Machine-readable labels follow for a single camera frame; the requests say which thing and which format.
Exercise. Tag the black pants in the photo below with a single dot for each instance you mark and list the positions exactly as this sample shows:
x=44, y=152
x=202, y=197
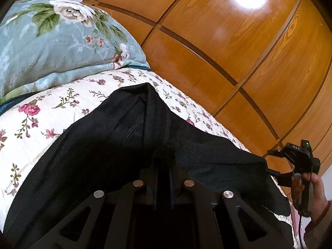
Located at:
x=109, y=134

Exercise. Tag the person's right forearm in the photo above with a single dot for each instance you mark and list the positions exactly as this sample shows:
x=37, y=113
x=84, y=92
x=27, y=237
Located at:
x=321, y=225

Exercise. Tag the person's right hand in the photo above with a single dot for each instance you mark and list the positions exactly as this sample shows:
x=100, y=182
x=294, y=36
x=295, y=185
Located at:
x=317, y=192

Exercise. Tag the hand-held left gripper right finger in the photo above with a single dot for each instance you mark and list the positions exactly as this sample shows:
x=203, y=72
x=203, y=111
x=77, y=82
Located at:
x=172, y=180

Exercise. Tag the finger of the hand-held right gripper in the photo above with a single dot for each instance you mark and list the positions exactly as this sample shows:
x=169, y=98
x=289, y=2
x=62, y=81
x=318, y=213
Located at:
x=275, y=152
x=278, y=175

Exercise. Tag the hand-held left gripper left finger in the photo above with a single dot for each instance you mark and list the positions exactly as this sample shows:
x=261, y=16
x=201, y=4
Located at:
x=157, y=179

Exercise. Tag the blue floral pillow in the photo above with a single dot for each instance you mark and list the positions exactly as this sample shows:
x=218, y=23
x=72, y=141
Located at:
x=51, y=44

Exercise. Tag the pink mattress edge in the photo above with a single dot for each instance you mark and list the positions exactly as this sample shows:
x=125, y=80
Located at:
x=295, y=214

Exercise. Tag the white floral bedspread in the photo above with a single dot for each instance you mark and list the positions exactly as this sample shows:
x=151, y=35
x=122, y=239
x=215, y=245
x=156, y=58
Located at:
x=49, y=109

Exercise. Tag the wooden wardrobe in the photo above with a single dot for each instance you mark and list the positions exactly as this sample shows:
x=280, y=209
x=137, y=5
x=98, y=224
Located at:
x=220, y=44

